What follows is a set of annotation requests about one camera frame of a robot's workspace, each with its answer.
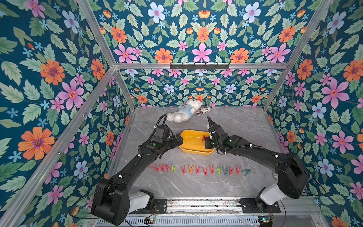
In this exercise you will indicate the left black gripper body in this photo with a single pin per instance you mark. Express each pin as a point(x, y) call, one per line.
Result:
point(169, 143)

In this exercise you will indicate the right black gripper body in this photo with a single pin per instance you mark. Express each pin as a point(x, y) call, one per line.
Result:
point(214, 135)

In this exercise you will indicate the yellow plastic storage box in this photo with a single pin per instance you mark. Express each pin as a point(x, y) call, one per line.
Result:
point(192, 143)

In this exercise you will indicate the grey teal clothespin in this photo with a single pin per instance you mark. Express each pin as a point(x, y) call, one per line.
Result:
point(246, 171)
point(225, 170)

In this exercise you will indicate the orange clothespin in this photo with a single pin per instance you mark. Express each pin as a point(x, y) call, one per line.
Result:
point(191, 168)

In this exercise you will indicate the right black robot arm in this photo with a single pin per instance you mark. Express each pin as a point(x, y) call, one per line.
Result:
point(291, 171)

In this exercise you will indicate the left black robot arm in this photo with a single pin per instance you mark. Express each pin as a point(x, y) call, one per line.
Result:
point(112, 201)

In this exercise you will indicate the small printed pouch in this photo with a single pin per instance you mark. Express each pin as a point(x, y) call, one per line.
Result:
point(203, 110)

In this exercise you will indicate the white teddy bear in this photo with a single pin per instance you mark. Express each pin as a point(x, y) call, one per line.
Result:
point(185, 112)

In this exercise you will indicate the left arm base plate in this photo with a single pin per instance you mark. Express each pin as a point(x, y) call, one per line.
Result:
point(155, 206)

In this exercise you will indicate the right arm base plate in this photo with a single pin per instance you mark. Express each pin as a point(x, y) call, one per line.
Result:
point(251, 205)

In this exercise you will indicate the black hook rail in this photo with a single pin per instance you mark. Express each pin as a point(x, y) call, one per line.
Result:
point(199, 66)

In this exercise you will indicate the aluminium front rail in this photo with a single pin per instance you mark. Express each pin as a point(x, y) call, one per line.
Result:
point(305, 205)

